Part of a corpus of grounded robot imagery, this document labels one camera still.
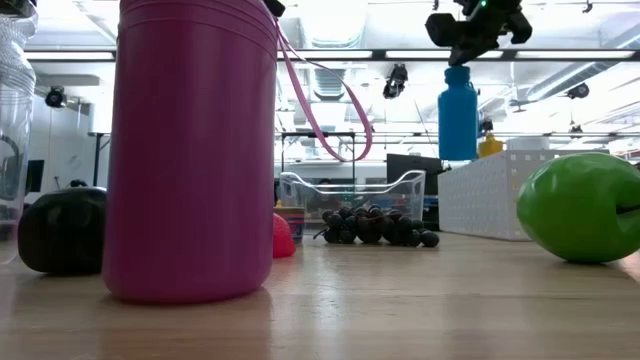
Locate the clear plastic bin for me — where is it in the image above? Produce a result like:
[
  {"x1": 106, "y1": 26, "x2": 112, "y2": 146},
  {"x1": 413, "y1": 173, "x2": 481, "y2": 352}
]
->
[{"x1": 280, "y1": 171, "x2": 427, "y2": 221}]

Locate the blue plastic bottle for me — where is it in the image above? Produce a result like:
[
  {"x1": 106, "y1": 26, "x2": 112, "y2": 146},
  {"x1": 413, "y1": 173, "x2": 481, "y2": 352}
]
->
[{"x1": 437, "y1": 64, "x2": 480, "y2": 162}]

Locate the red cherry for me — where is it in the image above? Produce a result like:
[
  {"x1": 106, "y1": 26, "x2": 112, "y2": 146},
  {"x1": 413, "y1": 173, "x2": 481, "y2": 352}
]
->
[{"x1": 272, "y1": 212, "x2": 297, "y2": 260}]

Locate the black monitor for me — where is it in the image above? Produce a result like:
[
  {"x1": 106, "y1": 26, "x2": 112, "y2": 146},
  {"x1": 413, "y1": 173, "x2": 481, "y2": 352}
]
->
[
  {"x1": 386, "y1": 153, "x2": 445, "y2": 197},
  {"x1": 24, "y1": 159, "x2": 45, "y2": 194}
]

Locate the white perforated bin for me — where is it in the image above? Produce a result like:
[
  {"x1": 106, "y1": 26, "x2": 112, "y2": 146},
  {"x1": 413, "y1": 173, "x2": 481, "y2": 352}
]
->
[{"x1": 437, "y1": 148, "x2": 612, "y2": 243}]

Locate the clear bottle black lid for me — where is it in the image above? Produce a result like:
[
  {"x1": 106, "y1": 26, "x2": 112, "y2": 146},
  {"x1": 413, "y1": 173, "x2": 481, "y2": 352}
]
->
[{"x1": 0, "y1": 0, "x2": 39, "y2": 266}]

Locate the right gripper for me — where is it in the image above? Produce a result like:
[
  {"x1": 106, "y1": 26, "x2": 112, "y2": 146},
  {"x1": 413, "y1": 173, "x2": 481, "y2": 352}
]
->
[{"x1": 424, "y1": 0, "x2": 534, "y2": 67}]

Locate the green apple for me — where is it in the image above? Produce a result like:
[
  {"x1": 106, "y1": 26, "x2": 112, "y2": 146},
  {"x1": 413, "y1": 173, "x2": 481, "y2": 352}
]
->
[{"x1": 516, "y1": 152, "x2": 640, "y2": 265}]

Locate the purple plastic water bottle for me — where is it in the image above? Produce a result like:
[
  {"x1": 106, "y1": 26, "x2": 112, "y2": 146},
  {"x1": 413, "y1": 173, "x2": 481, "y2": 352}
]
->
[{"x1": 102, "y1": 0, "x2": 375, "y2": 306}]

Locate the yellow plastic bottle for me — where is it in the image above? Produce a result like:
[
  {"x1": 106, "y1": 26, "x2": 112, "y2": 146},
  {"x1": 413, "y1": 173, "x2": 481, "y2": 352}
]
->
[{"x1": 478, "y1": 132, "x2": 505, "y2": 160}]

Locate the black metal rack frame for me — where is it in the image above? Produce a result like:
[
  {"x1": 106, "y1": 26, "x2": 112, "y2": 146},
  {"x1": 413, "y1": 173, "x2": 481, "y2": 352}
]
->
[{"x1": 280, "y1": 131, "x2": 357, "y2": 174}]

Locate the black plum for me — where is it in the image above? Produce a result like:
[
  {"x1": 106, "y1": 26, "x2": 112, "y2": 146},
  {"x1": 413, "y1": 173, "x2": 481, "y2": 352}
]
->
[{"x1": 17, "y1": 187, "x2": 109, "y2": 276}]

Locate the black grape bunch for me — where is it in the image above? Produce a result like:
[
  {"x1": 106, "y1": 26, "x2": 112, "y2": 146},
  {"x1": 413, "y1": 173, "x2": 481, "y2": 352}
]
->
[{"x1": 313, "y1": 203, "x2": 441, "y2": 249}]

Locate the tuna can gold lid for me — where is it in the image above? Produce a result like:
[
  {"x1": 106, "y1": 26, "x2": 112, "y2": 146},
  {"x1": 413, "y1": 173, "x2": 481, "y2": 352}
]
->
[{"x1": 273, "y1": 206, "x2": 306, "y2": 244}]

